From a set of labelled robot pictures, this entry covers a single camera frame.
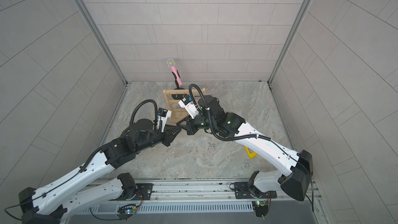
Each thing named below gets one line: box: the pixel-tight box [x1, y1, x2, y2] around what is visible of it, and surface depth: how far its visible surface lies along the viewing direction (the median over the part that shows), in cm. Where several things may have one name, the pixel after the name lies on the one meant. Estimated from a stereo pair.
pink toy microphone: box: [166, 58, 183, 87], surface depth 95 cm
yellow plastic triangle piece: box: [244, 145, 259, 160], surface depth 83 cm
